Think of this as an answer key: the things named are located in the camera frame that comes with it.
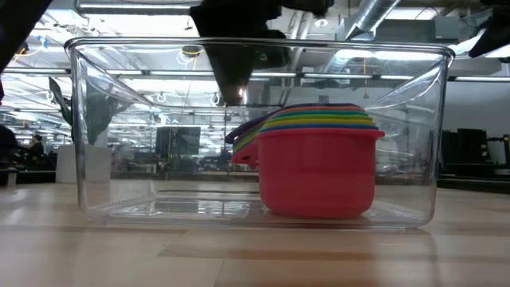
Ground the yellow measuring cup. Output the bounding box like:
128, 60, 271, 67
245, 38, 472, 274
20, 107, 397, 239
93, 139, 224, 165
262, 118, 378, 128

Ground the blue measuring cup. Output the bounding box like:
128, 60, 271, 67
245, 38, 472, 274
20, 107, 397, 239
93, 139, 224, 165
258, 123, 379, 133

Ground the clear plastic bin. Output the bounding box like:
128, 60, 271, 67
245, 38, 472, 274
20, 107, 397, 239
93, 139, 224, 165
63, 37, 456, 230

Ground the smooth silver ventilation duct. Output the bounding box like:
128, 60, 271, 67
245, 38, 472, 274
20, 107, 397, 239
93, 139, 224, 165
344, 0, 402, 41

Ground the dark display screen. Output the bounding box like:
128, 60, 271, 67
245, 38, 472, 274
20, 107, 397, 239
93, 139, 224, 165
155, 126, 202, 159

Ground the white plant pot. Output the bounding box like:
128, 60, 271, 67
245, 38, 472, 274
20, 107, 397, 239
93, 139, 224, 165
55, 143, 113, 184

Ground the person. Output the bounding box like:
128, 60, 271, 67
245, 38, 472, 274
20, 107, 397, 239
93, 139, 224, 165
25, 134, 45, 161

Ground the black equipment rack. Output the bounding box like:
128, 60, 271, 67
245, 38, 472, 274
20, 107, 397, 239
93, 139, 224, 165
440, 128, 510, 179

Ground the green measuring cup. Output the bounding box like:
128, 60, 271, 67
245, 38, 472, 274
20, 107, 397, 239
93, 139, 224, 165
233, 113, 374, 155

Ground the dark purple measuring cup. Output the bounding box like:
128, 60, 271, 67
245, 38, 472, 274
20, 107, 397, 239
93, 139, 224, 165
225, 102, 362, 145

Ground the red measuring cup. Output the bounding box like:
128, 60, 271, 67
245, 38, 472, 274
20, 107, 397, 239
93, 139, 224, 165
230, 128, 386, 220

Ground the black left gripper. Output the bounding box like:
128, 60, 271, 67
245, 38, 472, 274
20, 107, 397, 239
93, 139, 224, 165
189, 0, 335, 104

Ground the green snake plant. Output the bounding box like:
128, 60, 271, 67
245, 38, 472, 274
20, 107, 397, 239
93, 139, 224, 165
48, 76, 133, 147

